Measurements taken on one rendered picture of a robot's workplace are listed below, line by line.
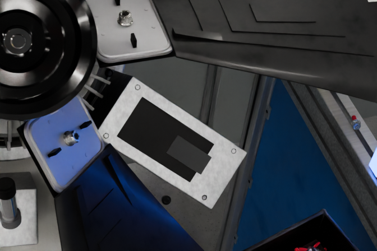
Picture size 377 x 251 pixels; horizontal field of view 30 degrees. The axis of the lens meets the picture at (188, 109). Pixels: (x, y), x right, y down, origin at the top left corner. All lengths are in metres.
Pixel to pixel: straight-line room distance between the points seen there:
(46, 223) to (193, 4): 0.35
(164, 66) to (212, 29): 1.10
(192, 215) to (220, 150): 1.18
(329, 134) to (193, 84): 0.78
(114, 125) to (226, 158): 0.13
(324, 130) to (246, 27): 0.47
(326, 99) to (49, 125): 0.54
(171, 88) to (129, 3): 1.14
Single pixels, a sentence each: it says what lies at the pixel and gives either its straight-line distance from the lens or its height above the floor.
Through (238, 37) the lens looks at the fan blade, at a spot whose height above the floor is 1.19.
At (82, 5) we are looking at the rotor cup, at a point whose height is 1.24.
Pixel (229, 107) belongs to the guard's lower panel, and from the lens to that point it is 1.89.
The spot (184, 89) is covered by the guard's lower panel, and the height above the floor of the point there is 0.31.
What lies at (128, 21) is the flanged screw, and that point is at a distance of 0.60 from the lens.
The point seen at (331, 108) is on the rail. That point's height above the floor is 0.86.
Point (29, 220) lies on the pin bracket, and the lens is 0.75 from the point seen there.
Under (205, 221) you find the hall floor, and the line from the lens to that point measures 1.91.
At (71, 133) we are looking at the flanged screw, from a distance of 0.60.
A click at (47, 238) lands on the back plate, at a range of 0.85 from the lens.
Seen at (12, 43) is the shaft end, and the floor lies 1.22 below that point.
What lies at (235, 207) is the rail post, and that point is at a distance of 1.52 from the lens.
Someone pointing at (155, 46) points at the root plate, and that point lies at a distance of 0.59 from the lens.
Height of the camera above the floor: 1.58
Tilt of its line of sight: 47 degrees down
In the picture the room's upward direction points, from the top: 8 degrees clockwise
